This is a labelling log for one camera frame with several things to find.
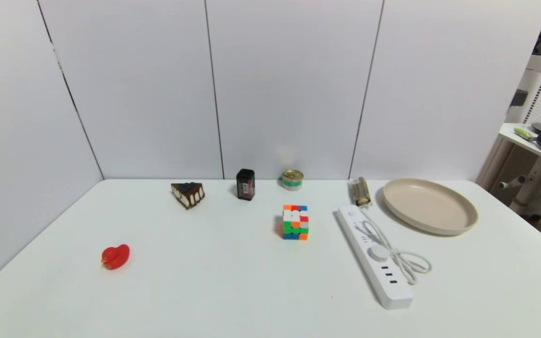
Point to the white power strip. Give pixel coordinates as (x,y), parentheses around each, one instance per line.
(390,286)

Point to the brown round plate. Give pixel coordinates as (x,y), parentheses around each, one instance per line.
(428,205)

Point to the green small object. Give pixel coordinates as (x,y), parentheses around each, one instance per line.
(525,134)

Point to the small gold-lid tin can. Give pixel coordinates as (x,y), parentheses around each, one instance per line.
(292,180)

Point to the black rectangular tin box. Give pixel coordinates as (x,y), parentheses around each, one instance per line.
(245,184)

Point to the colourful puzzle cube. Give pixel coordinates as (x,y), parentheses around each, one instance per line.
(295,223)

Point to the chocolate cake slice toy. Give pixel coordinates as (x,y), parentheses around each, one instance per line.
(188,193)

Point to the red rubber duck toy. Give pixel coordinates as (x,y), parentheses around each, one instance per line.
(115,257)

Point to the white side table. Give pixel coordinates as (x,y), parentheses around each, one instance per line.
(540,176)

